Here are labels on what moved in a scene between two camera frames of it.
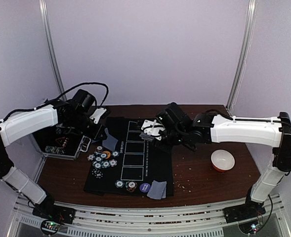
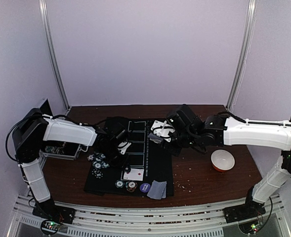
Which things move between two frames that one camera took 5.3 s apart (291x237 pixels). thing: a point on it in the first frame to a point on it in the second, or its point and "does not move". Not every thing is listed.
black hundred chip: (97, 173) does not move
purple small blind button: (145, 187) does not move
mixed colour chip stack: (131, 185) does not move
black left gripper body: (79, 123) to (112, 150)
